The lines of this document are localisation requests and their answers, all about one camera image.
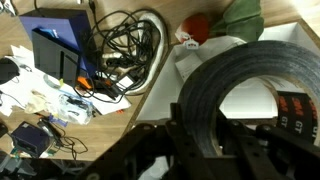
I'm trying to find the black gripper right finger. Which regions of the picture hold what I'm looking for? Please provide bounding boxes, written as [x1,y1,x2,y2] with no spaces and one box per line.
[216,111,320,180]

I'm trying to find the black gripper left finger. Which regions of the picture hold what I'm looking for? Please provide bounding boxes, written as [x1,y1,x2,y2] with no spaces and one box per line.
[76,103,217,180]

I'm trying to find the large black tape roll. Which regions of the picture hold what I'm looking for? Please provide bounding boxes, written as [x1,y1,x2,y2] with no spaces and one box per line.
[177,39,320,158]

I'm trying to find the clear plastic bag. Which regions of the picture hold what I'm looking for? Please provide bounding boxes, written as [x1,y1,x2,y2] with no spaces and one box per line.
[58,94,93,125]

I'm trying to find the red and green plush toy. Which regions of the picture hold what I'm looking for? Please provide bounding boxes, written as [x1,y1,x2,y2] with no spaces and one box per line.
[175,0,264,47]

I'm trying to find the small dark blue box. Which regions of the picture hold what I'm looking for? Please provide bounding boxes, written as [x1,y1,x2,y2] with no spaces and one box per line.
[11,121,50,158]

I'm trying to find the white papers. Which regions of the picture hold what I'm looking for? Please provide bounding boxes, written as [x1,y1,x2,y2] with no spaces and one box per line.
[0,46,131,115]

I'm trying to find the blue cardboard box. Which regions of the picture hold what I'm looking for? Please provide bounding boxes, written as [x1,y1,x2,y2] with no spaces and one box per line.
[19,8,97,86]

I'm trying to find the tangled black cables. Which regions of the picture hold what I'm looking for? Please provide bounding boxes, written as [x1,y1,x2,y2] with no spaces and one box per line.
[33,0,170,101]

